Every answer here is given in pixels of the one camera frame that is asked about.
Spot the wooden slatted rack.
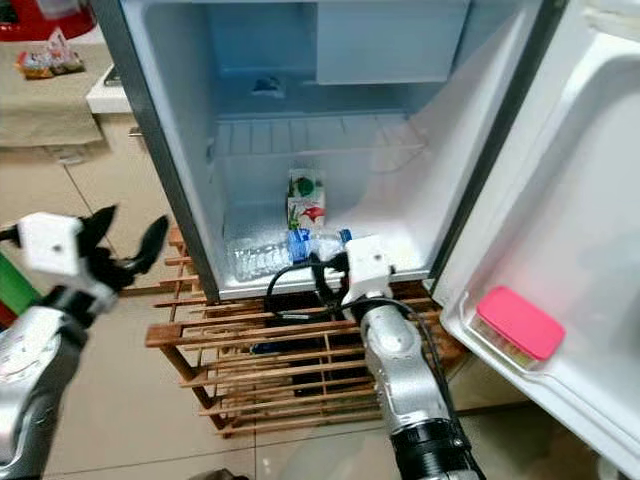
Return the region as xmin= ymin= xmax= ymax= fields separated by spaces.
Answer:
xmin=143 ymin=225 xmax=473 ymax=439

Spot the clear snack pack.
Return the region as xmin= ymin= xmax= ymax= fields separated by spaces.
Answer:
xmin=15 ymin=27 xmax=87 ymax=80

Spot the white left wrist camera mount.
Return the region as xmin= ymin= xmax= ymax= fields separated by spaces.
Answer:
xmin=19 ymin=211 xmax=88 ymax=280

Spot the cream kitchen cabinet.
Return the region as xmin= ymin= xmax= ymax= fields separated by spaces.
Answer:
xmin=0 ymin=60 xmax=193 ymax=293

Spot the green plastic board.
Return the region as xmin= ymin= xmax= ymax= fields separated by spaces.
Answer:
xmin=0 ymin=253 xmax=43 ymax=318

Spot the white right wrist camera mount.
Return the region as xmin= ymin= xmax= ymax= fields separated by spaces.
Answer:
xmin=343 ymin=234 xmax=397 ymax=303

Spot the beige table towel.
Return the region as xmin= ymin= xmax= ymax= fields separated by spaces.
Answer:
xmin=0 ymin=40 xmax=118 ymax=151

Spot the red kitchen appliance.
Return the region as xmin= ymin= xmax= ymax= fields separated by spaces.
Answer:
xmin=0 ymin=0 xmax=77 ymax=43

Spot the fridge thermostat dial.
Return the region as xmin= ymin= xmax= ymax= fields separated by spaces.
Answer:
xmin=252 ymin=76 xmax=287 ymax=99

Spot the white wire fridge shelf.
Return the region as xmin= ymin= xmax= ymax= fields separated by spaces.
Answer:
xmin=213 ymin=112 xmax=429 ymax=179

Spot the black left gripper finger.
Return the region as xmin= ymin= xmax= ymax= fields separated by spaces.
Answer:
xmin=130 ymin=215 xmax=169 ymax=273
xmin=88 ymin=204 xmax=118 ymax=252

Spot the pink-lidded clear container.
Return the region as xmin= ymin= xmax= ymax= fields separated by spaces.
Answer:
xmin=470 ymin=284 xmax=567 ymax=373

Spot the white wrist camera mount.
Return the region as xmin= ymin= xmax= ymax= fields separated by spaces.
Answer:
xmin=343 ymin=234 xmax=397 ymax=303
xmin=19 ymin=211 xmax=88 ymax=280

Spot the white juice carton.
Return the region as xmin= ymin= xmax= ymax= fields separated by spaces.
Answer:
xmin=286 ymin=167 xmax=328 ymax=234

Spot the clear water bottle blue cap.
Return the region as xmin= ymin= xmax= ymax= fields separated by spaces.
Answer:
xmin=232 ymin=227 xmax=355 ymax=284

